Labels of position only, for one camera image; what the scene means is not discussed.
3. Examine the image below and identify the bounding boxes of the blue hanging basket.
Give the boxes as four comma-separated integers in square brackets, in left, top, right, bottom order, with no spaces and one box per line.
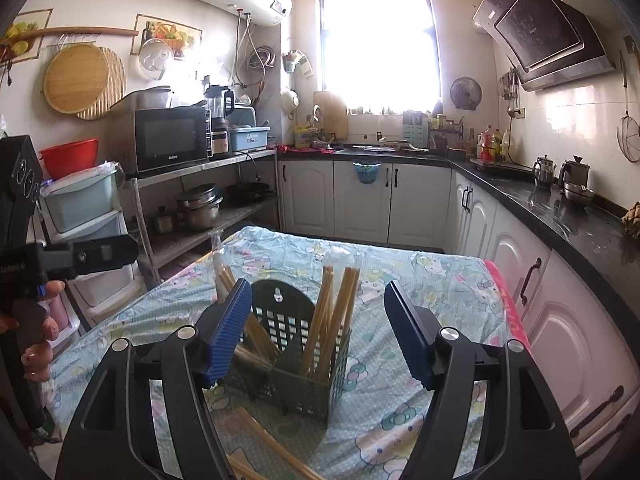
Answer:
[352,160,380,185]

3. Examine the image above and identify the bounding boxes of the red plastic basin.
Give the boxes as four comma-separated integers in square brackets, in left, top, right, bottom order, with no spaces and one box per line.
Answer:
[38,138,100,167]

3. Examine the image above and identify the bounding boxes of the fruit wall poster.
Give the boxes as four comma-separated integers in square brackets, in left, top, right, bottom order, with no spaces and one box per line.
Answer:
[0,8,54,64]
[131,13,204,59]

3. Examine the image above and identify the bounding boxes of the wire skimmer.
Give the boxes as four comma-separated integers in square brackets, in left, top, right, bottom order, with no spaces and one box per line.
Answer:
[616,50,640,164]

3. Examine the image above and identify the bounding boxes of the stacked steel pots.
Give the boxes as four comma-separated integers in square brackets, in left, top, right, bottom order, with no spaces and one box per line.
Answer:
[175,184,225,231]

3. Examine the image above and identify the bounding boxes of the black kitchen countertop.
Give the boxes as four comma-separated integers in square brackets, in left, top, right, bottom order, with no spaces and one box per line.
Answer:
[277,141,640,307]

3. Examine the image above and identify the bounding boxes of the steel kettle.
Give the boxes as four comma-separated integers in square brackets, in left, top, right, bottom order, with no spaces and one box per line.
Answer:
[557,155,592,197]
[532,155,559,189]

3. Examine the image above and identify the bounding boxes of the metal shelf rack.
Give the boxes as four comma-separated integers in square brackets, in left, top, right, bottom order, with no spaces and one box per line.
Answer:
[122,148,282,282]

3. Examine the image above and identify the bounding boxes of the round bamboo board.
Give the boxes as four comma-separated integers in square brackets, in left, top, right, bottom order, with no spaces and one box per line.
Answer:
[43,43,110,115]

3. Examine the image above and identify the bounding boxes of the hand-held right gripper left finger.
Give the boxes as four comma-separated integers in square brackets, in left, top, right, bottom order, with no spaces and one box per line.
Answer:
[57,278,252,480]

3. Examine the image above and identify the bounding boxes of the black microwave oven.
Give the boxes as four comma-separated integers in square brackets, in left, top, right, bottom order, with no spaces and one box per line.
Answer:
[112,105,211,177]

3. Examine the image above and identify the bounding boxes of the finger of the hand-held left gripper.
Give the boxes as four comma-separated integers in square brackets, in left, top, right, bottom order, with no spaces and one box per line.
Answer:
[44,235,140,281]

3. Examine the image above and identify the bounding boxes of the white kitchen cabinets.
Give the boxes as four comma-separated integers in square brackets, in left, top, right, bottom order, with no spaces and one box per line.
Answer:
[277,156,640,463]

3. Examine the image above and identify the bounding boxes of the round woven bamboo mat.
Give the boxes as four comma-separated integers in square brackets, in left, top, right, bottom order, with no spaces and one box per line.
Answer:
[75,46,126,121]

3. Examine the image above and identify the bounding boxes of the green plastic chopstick basket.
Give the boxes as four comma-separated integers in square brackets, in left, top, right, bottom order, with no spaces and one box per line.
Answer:
[220,278,353,429]

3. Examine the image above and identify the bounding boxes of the blender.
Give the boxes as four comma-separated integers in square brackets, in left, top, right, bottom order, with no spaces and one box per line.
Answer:
[205,85,236,157]

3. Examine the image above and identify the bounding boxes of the range hood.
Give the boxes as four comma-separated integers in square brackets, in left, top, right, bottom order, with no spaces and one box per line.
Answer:
[472,0,617,92]

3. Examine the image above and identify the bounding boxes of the red blanket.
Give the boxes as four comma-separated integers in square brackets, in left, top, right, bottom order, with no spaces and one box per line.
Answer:
[482,259,529,347]

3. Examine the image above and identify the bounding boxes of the long wooden rolling pin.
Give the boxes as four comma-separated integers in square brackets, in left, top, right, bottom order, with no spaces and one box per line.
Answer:
[0,26,140,45]

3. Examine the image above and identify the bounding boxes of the condiment bottles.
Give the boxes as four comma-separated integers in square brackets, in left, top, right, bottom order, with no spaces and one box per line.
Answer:
[476,126,517,164]

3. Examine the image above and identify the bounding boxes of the small steel pot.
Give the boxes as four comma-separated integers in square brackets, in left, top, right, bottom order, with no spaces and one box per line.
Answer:
[152,205,176,234]

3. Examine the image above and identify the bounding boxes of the round lid on wall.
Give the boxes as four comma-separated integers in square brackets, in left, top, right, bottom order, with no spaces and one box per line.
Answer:
[449,76,484,109]

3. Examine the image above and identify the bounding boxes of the green cutlery holder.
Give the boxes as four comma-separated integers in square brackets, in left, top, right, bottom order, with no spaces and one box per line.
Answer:
[402,109,430,147]

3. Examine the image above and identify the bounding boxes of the cartoon printed tablecloth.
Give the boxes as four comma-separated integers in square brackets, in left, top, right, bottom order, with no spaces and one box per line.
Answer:
[50,225,507,480]

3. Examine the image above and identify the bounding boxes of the blue dish box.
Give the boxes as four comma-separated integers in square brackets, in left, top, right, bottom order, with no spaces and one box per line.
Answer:
[227,125,271,153]

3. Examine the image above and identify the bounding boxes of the black wok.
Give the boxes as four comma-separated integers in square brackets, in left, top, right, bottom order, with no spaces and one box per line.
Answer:
[227,181,276,202]

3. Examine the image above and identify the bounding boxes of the wooden cutting board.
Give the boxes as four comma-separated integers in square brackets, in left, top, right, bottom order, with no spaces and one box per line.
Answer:
[313,90,349,139]

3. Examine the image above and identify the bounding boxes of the plastic storage drawer unit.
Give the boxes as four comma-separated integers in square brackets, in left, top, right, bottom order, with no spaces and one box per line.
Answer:
[39,161,148,328]

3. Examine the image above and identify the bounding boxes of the person's left hand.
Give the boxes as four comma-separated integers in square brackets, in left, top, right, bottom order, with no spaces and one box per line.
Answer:
[0,280,67,383]

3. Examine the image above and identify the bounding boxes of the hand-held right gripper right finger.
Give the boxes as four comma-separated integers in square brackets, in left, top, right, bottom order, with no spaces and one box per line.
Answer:
[384,280,581,480]

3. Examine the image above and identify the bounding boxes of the window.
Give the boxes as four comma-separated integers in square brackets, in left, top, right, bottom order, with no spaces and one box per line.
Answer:
[315,0,444,112]

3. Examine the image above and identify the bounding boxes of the pile of chopsticks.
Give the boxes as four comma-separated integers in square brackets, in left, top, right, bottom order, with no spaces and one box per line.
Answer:
[226,405,333,480]

